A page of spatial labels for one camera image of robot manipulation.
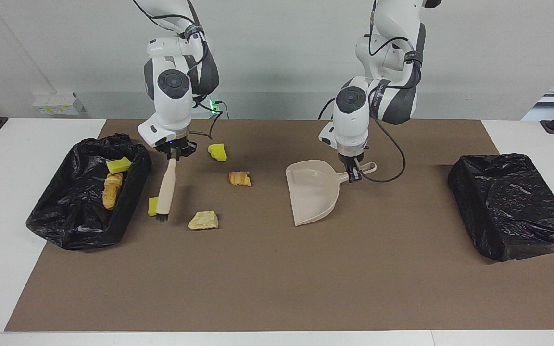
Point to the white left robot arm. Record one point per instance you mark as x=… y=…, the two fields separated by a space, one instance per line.
x=351 y=120

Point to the notched yellow sponge piece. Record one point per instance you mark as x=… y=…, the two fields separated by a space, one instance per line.
x=118 y=165

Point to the brown table mat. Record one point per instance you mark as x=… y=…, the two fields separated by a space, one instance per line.
x=277 y=288

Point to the beige plastic dustpan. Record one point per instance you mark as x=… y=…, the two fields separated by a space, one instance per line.
x=313 y=192

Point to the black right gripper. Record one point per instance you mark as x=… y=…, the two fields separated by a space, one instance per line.
x=176 y=145

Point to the angular pale bread chunk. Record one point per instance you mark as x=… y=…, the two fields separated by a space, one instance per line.
x=203 y=220

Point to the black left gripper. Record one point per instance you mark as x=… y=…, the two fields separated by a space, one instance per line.
x=352 y=158

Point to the brown fried bread roll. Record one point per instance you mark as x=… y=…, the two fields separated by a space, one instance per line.
x=110 y=198

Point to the white wall socket box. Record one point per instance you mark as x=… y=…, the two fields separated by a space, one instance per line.
x=58 y=103

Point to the lumpy pale bread piece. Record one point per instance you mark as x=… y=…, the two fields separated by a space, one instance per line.
x=114 y=180

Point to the beige brush with black bristles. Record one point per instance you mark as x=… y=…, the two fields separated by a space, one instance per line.
x=166 y=192

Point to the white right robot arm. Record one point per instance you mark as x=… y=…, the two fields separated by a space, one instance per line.
x=173 y=105

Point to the bin with black bag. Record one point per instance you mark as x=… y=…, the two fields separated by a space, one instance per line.
x=508 y=206
x=75 y=216

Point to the orange croissant piece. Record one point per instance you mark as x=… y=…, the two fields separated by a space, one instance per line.
x=240 y=179

